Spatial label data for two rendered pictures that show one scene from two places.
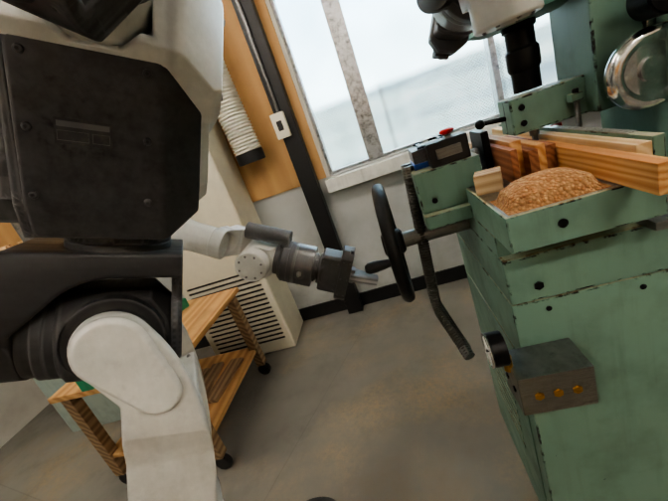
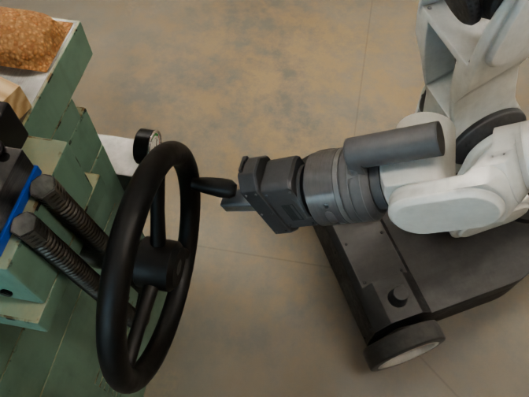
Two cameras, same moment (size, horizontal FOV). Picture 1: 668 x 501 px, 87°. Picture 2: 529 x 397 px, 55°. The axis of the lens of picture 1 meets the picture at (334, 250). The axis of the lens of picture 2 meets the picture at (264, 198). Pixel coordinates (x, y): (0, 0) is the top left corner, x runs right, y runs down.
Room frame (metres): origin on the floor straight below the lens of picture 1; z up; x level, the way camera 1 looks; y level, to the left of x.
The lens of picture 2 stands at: (1.03, -0.02, 1.36)
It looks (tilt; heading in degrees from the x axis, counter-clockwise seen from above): 60 degrees down; 178
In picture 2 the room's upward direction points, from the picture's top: straight up
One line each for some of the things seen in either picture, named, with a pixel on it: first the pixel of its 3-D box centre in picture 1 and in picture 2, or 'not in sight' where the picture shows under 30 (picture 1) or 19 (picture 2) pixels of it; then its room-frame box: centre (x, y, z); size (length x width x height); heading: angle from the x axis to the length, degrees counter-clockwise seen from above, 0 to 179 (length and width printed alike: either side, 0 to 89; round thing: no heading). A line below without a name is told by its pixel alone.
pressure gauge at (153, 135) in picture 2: (498, 352); (146, 150); (0.51, -0.21, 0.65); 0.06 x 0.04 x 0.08; 168
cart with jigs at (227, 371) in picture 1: (177, 371); not in sight; (1.50, 0.89, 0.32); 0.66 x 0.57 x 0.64; 167
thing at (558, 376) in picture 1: (546, 377); (118, 165); (0.49, -0.28, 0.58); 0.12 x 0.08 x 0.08; 78
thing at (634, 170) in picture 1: (556, 153); not in sight; (0.64, -0.45, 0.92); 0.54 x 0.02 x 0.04; 168
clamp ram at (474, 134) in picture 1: (467, 155); not in sight; (0.76, -0.35, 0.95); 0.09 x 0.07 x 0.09; 168
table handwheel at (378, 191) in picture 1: (424, 234); (98, 253); (0.78, -0.21, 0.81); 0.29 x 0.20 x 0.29; 168
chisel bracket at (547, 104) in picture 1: (542, 110); not in sight; (0.71, -0.49, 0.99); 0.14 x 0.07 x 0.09; 78
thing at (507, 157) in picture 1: (495, 159); not in sight; (0.72, -0.38, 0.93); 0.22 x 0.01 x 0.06; 168
